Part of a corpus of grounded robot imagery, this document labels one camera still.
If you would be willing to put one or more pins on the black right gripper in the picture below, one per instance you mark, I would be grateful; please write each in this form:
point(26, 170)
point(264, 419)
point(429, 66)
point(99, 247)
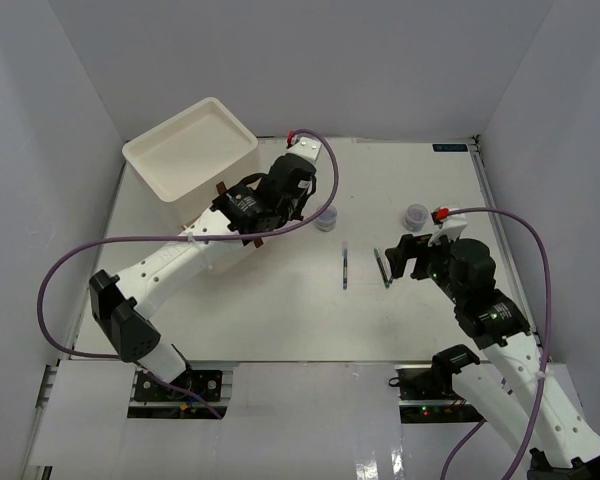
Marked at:
point(397, 256)

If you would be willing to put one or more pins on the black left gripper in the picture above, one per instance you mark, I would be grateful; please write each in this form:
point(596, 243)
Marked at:
point(298, 212)

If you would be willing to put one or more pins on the green gel pen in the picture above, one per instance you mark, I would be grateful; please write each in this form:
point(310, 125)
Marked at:
point(382, 268)

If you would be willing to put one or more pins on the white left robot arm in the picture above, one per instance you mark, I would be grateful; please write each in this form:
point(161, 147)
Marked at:
point(123, 304)

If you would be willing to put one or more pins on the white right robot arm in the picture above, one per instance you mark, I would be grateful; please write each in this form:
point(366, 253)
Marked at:
point(503, 378)

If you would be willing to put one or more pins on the clear jar of paper clips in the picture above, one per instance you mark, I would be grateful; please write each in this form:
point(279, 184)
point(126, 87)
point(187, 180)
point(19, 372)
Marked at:
point(327, 220)

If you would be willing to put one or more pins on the blue gel pen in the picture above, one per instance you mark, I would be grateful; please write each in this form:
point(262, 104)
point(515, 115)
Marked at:
point(344, 252)

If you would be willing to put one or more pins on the white drawer cabinet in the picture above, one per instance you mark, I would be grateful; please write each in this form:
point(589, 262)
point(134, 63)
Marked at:
point(205, 127)

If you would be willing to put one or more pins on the blue table label sticker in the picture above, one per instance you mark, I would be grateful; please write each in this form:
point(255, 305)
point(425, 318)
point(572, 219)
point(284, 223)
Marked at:
point(449, 147)

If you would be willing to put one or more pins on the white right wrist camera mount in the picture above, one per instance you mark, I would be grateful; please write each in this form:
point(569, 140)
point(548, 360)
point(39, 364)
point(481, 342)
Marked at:
point(450, 223)

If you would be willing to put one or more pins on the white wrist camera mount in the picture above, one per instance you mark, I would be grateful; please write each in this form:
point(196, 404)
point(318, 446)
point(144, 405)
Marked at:
point(450, 223)
point(307, 148)

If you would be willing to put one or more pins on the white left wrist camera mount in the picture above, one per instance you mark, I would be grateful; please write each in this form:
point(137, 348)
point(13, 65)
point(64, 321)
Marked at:
point(307, 148)

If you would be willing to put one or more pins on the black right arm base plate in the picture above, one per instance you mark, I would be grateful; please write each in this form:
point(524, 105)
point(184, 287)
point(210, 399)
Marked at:
point(420, 384)

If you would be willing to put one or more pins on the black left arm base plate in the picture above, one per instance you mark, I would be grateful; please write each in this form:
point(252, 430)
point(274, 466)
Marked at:
point(205, 383)

